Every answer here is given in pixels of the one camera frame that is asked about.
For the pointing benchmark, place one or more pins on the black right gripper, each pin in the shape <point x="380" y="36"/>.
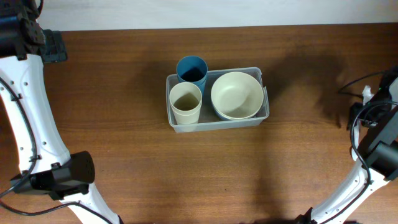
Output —
<point x="354" y="107"/>

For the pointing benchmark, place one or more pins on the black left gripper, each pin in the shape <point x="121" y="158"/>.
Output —
<point x="58" y="52"/>

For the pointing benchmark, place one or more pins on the cream bowl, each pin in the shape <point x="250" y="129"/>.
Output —
<point x="236" y="88"/>
<point x="241" y="112"/>

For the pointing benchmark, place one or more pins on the cream cup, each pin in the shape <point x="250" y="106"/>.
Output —
<point x="186" y="117"/>
<point x="185" y="98"/>

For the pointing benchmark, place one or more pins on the blue cup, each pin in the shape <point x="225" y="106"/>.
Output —
<point x="201" y="84"/>
<point x="192" y="69"/>

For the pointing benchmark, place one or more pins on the white plastic knife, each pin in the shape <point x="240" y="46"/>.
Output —
<point x="356" y="130"/>

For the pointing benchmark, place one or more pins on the cream cup front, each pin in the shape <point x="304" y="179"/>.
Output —
<point x="186" y="117"/>

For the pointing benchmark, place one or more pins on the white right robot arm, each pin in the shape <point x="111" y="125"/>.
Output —
<point x="372" y="129"/>

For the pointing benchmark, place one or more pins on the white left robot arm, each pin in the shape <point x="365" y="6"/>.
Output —
<point x="46" y="165"/>

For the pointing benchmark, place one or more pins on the clear plastic storage container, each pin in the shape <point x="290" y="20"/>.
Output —
<point x="208" y="119"/>

